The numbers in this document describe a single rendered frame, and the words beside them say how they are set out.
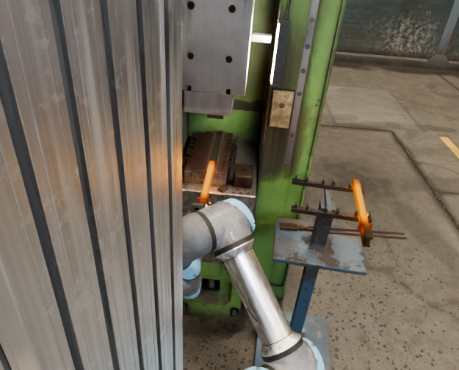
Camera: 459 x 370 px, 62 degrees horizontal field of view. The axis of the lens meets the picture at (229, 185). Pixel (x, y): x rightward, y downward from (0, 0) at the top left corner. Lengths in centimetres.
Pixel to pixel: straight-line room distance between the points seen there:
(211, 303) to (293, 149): 101
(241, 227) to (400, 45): 731
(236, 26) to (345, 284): 186
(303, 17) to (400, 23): 641
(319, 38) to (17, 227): 155
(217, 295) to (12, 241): 208
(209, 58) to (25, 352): 136
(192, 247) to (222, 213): 12
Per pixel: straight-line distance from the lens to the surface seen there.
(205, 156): 189
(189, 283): 134
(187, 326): 237
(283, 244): 175
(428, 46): 833
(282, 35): 164
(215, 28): 154
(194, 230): 96
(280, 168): 191
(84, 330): 36
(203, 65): 157
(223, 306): 230
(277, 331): 104
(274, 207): 204
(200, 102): 163
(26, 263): 27
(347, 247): 183
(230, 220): 100
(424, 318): 279
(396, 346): 257
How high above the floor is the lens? 192
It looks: 33 degrees down
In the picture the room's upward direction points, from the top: 5 degrees clockwise
